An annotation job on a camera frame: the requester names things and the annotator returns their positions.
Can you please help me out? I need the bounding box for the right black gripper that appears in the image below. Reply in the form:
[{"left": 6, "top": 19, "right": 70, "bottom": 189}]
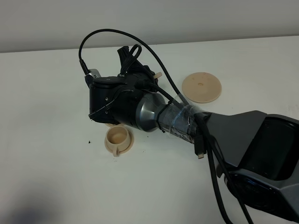
[{"left": 117, "top": 46, "right": 158, "bottom": 84}]

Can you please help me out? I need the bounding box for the beige ceramic teapot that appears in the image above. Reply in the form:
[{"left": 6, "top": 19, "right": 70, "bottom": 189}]
[{"left": 153, "top": 72, "right": 163, "bottom": 80}]

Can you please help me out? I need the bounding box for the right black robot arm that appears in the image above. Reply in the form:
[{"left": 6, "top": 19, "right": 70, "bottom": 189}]
[{"left": 81, "top": 45, "right": 299, "bottom": 223}]

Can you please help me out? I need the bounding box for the beige teapot saucer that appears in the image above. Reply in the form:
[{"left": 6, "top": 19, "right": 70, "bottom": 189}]
[{"left": 182, "top": 72, "right": 222, "bottom": 103}]

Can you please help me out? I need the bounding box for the far beige cup saucer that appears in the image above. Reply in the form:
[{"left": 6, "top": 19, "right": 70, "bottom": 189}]
[{"left": 105, "top": 123, "right": 124, "bottom": 128}]

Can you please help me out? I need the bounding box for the beige cup saucer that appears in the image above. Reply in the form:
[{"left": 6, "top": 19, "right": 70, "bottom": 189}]
[
  {"left": 104, "top": 128, "right": 135, "bottom": 154},
  {"left": 105, "top": 123, "right": 124, "bottom": 128}
]

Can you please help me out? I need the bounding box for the near beige teacup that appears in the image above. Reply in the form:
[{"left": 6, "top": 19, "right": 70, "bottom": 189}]
[{"left": 105, "top": 125, "right": 131, "bottom": 157}]

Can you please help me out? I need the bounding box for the near beige cup saucer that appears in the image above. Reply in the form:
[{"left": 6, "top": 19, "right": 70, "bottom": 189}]
[{"left": 104, "top": 128, "right": 135, "bottom": 154}]

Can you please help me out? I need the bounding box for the right black camera cable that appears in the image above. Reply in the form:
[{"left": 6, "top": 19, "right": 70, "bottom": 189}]
[{"left": 78, "top": 28, "right": 254, "bottom": 224}]

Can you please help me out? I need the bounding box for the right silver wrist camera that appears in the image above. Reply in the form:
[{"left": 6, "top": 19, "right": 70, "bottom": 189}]
[{"left": 85, "top": 69, "right": 101, "bottom": 87}]

